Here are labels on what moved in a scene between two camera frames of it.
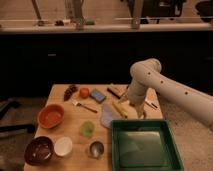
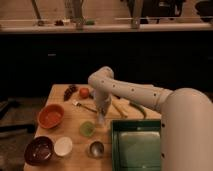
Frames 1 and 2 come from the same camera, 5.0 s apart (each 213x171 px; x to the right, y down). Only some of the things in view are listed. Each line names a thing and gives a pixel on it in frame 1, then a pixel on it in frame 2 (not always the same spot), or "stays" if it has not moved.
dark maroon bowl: x=38 y=150 stays
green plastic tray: x=144 y=145 stays
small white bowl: x=62 y=146 stays
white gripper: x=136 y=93 to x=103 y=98
